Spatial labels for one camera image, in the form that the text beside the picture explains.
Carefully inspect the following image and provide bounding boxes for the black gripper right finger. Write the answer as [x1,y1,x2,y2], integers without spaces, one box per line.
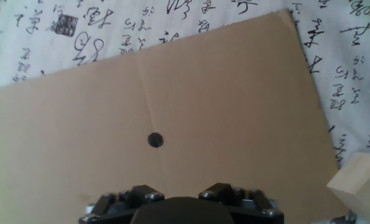
[198,182,285,224]

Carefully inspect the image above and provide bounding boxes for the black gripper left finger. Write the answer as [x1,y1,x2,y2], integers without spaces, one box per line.
[78,184,165,224]

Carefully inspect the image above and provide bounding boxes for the light wooden block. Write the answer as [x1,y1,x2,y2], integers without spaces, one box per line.
[326,151,370,224]

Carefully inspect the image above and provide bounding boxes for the brown cardboard sheet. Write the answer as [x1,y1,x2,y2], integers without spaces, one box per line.
[0,9,349,224]

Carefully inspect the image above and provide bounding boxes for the white calligraphy print cloth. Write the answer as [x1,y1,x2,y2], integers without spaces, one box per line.
[0,0,370,224]

